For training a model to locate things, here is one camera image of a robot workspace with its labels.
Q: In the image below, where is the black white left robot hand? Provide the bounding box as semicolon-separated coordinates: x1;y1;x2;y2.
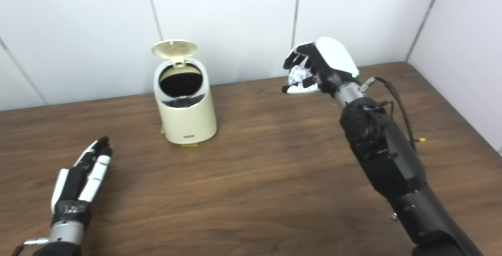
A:
51;136;113;227

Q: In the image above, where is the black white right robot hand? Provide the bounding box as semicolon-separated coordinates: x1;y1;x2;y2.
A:
282;37;360;96

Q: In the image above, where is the white paper ball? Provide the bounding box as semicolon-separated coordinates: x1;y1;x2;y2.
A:
288;66;308;86

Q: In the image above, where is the cream round bin lid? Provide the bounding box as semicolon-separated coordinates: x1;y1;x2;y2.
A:
151;40;198;67

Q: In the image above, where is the cream-colored bin body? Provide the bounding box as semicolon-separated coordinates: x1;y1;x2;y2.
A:
153;58;217;145

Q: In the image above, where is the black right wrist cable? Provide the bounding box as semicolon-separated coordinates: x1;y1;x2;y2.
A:
363;77;418;151

